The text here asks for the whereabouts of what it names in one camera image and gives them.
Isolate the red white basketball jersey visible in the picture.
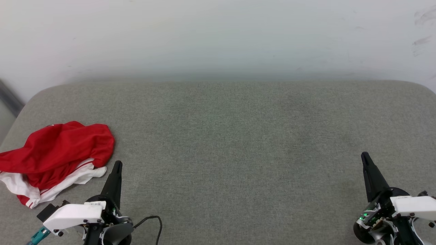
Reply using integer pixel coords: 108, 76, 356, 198
0, 121, 115, 209

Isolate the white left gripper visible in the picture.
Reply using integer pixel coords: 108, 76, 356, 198
43, 161, 134, 245

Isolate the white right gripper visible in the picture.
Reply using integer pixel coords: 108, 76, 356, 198
354, 152, 436, 245

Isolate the thin black looping cable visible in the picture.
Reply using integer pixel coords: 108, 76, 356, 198
133, 215, 162, 245

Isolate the teal left camera connector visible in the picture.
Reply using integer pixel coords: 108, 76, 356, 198
27, 227, 51, 245

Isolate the grey metal rail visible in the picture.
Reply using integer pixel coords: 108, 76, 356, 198
0, 79, 25, 118

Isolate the grey fabric sofa cushion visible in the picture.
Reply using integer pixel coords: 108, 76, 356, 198
0, 80, 436, 245

